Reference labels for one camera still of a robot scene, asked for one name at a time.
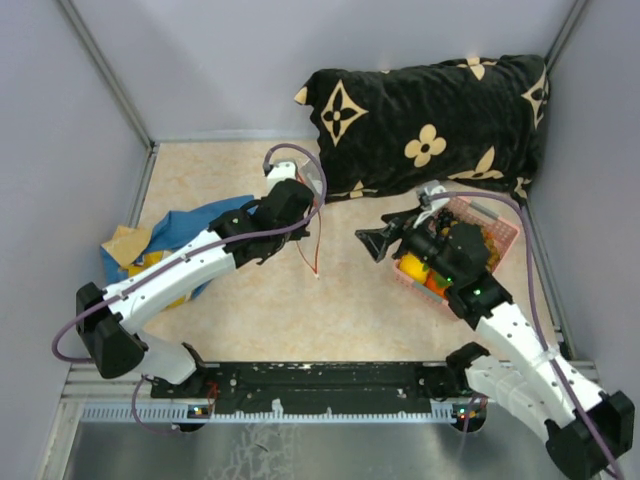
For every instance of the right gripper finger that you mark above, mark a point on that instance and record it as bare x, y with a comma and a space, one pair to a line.
404, 217
376, 241

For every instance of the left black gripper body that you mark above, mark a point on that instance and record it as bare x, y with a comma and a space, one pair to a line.
291, 235

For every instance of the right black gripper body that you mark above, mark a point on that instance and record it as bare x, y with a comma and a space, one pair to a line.
422, 242

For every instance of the brown longan bunch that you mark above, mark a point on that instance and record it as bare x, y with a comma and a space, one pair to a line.
494, 255

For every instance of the orange persimmon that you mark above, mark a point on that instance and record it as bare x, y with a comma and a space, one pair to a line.
437, 284

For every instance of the yellow lemon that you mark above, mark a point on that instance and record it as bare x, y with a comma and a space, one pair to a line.
414, 268

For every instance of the clear zip top bag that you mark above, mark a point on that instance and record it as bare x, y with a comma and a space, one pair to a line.
308, 173

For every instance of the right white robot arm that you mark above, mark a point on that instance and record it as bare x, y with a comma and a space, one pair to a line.
584, 429

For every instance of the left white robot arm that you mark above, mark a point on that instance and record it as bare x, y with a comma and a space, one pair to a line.
112, 319

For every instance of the yellow blue cartoon bag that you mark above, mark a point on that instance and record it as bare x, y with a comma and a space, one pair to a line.
133, 250

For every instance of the black grape bunch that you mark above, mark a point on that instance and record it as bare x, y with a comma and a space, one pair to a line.
443, 221

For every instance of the pink plastic basket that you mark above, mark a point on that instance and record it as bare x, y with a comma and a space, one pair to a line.
470, 211

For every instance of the blue cloth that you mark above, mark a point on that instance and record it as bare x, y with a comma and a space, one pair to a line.
202, 216

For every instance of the black floral pillow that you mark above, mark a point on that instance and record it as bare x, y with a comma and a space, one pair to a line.
477, 121

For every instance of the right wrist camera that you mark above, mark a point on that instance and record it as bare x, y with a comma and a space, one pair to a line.
431, 196

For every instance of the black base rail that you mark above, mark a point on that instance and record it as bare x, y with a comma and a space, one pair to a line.
351, 388

